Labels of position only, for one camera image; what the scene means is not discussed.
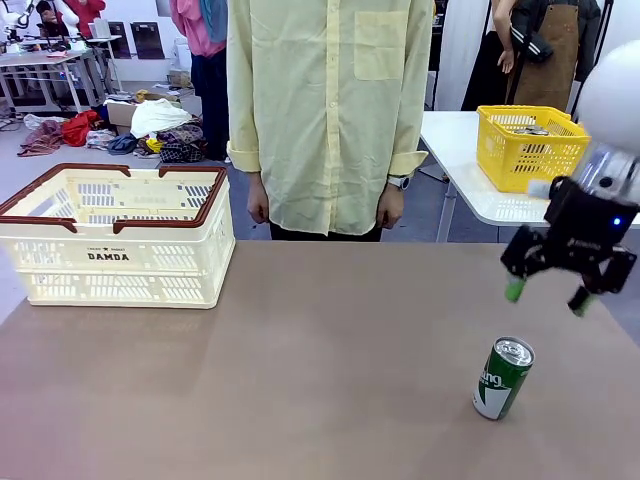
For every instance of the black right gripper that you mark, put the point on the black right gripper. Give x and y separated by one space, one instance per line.
585 220

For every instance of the blue Pocari Sweat can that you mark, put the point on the blue Pocari Sweat can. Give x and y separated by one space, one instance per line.
541 132

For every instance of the person's right forearm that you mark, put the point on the person's right forearm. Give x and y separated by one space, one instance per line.
257 182

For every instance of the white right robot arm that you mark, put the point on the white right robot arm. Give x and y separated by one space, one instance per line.
615 90

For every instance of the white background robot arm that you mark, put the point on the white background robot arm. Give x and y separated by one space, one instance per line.
12 20

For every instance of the yellow plastic basket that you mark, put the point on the yellow plastic basket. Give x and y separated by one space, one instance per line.
520 186

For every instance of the cream shopping basket brown rim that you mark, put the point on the cream shopping basket brown rim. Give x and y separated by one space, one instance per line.
100 244

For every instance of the person's left hand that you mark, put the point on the person's left hand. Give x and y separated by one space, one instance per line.
390 210

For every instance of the apron figure's bare hand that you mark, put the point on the apron figure's bare hand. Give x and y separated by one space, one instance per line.
506 61

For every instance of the person's right hand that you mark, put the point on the person's right hand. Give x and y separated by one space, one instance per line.
259 210

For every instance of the white side table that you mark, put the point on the white side table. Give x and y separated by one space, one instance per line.
460 165

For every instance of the white wristwatch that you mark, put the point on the white wristwatch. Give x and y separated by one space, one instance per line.
400 182

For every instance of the figure in brown apron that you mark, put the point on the figure in brown apron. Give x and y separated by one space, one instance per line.
545 60

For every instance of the person in yellow shirt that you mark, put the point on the person in yellow shirt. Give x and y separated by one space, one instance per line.
325 125

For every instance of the dark patterned cloth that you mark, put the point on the dark patterned cloth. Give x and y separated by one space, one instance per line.
182 145

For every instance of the white cloth heap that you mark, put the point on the white cloth heap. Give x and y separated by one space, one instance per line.
157 117

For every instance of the person in pink top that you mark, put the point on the person in pink top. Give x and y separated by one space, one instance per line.
187 30

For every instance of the blue cloth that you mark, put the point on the blue cloth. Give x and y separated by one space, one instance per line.
122 145

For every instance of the open cardboard box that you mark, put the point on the open cardboard box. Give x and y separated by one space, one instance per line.
117 112

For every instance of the red cloth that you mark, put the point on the red cloth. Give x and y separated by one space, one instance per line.
80 129

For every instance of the pinkish patterned cloth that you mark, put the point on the pinkish patterned cloth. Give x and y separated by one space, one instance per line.
42 140

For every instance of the white plastic bag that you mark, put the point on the white plastic bag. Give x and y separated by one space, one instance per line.
37 121

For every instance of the person in red top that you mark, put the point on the person in red top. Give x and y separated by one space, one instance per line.
75 15

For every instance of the grey background work table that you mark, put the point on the grey background work table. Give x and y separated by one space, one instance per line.
45 57

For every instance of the black metal rack frame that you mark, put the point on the black metal rack frame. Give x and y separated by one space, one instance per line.
606 20

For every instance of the wide black wall panel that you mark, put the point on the wide black wall panel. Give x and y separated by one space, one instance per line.
149 40

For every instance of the narrow black wall panel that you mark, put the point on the narrow black wall panel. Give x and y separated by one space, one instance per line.
120 40

